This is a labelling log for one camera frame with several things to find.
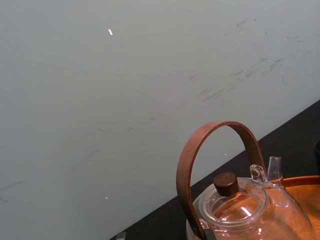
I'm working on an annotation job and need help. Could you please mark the round wooden tray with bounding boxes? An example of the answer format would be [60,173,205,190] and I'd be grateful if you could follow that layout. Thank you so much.
[185,175,320,240]

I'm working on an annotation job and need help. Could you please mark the clear glass teapot wooden handle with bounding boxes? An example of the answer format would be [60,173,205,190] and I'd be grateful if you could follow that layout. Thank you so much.
[175,120,312,240]

